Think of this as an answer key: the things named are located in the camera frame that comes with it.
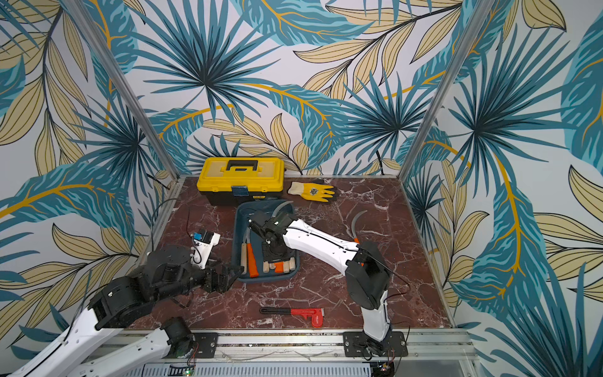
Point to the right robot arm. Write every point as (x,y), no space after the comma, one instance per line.
(363,266)

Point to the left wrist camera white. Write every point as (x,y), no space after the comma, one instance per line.
(203,243)

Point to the teal plastic tray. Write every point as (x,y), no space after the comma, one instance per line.
(243,214)

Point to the red black pipe wrench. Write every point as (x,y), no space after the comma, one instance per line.
(315,315)

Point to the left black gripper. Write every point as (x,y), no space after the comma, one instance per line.
(224,283)

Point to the yellow black toolbox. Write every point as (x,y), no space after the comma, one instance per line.
(231,181)

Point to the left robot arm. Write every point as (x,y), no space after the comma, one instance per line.
(166,275)

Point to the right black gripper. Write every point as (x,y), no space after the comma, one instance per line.
(272,246)

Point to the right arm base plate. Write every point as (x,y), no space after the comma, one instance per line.
(358,345)

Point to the yellow work glove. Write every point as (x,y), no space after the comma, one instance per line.
(314,192)

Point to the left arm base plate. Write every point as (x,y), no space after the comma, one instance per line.
(196,345)

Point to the aluminium front rail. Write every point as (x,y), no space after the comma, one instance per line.
(424,344)

